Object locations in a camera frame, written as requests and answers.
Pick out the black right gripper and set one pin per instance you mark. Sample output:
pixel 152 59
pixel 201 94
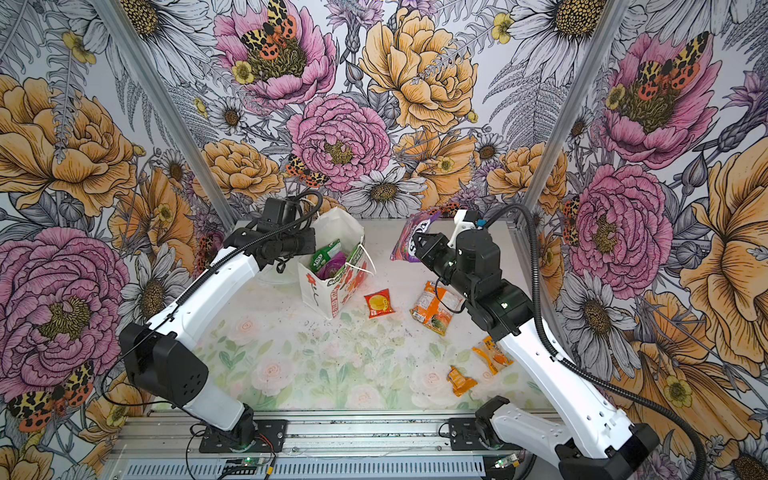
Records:
pixel 437 242

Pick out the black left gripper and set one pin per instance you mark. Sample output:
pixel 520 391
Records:
pixel 309 246

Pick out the green Fox's candy bag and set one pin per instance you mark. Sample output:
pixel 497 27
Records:
pixel 323 255

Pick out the orange mango snack packet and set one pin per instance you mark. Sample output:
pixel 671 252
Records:
pixel 435 307

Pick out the purple snack packet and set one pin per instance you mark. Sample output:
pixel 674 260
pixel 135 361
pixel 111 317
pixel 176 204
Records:
pixel 332 267

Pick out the purple Fox's candy bag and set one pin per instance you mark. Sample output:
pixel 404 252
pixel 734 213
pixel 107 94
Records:
pixel 405 248

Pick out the green Lays chips bag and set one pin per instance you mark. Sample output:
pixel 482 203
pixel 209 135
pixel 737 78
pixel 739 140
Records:
pixel 357 259

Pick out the white floral paper bag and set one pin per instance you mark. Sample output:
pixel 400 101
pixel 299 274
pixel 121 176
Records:
pixel 328 297

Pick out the orange wrapper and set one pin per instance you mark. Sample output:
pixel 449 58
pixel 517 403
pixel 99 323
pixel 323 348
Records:
pixel 492 356

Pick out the small red snack packet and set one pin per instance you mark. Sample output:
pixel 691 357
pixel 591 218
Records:
pixel 379 304

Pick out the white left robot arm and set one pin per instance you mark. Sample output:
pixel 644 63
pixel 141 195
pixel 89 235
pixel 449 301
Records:
pixel 158 355

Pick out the small orange snack packet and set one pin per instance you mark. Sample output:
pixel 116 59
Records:
pixel 460 383

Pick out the green circuit board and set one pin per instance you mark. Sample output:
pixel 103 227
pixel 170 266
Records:
pixel 250 466

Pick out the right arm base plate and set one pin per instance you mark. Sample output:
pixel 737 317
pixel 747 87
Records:
pixel 468 434

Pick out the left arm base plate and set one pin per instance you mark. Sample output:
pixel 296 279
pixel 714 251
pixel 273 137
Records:
pixel 261 436

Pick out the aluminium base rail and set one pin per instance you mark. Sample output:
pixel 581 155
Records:
pixel 580 440

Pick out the aluminium frame post right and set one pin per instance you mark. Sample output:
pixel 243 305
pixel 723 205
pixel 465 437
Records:
pixel 607 29

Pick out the aluminium frame post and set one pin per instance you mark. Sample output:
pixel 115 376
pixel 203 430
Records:
pixel 607 29
pixel 129 43

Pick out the aluminium frame post left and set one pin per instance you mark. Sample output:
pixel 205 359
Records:
pixel 129 43

